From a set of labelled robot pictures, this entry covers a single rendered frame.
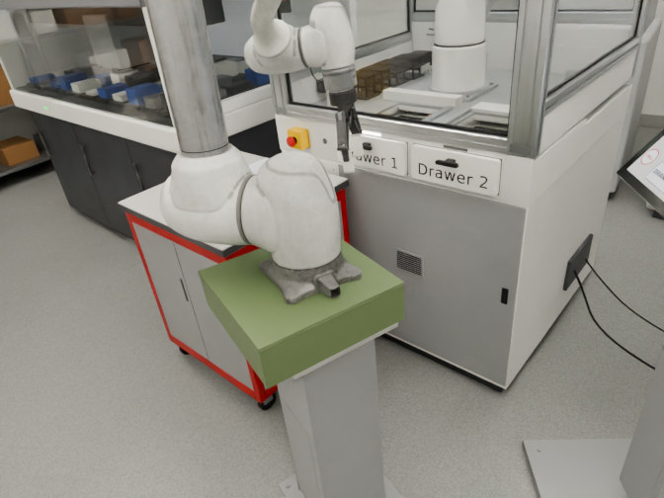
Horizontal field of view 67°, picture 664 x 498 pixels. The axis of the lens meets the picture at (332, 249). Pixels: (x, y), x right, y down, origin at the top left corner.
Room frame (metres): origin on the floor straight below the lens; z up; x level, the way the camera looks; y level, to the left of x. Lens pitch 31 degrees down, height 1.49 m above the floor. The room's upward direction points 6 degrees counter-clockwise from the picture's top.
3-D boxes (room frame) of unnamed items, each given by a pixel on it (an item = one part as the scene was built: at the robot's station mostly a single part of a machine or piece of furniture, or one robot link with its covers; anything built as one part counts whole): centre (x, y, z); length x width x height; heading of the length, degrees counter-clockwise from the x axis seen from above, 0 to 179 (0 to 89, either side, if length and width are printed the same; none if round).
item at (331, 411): (0.95, 0.06, 0.38); 0.30 x 0.30 x 0.76; 29
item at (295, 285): (0.93, 0.05, 0.89); 0.22 x 0.18 x 0.06; 25
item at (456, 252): (1.93, -0.54, 0.40); 1.03 x 0.95 x 0.80; 46
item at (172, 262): (1.69, 0.34, 0.38); 0.62 x 0.58 x 0.76; 46
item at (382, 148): (1.62, -0.17, 0.87); 0.29 x 0.02 x 0.11; 46
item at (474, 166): (1.40, -0.39, 0.87); 0.29 x 0.02 x 0.11; 46
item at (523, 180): (1.94, -0.53, 0.87); 1.02 x 0.95 x 0.14; 46
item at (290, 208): (0.95, 0.07, 1.03); 0.18 x 0.16 x 0.22; 70
